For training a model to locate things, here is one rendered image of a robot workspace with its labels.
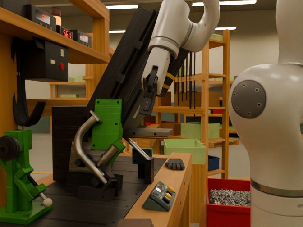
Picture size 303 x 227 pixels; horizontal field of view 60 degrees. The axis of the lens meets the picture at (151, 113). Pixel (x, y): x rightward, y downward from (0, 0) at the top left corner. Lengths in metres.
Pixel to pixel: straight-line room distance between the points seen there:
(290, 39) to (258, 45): 10.09
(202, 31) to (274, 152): 0.39
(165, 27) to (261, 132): 0.39
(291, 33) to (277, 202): 0.31
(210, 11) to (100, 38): 1.32
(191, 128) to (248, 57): 6.96
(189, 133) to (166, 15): 3.20
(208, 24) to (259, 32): 10.02
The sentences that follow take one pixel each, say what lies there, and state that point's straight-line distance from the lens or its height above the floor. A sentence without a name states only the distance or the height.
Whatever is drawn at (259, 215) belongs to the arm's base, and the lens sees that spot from 0.58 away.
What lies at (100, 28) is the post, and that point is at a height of 1.78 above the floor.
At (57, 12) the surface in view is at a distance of 1.48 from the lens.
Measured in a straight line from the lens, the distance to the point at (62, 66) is 1.20.
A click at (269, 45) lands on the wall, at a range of 10.76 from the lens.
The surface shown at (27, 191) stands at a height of 0.99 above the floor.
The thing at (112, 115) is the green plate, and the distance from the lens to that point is 1.07.
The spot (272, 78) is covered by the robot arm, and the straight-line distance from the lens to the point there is 0.46.
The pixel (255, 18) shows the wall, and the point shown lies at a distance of 10.86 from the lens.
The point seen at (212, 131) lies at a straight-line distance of 3.91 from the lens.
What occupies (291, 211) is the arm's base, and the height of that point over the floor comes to 1.06.
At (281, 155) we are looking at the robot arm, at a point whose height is 1.17.
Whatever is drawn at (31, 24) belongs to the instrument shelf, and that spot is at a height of 1.53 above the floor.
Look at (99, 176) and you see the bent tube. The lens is 1.02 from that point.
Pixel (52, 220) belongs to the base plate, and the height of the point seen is 0.90.
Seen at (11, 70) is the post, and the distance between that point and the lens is 1.12.
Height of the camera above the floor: 1.26
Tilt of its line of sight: 2 degrees down
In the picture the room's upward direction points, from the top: straight up
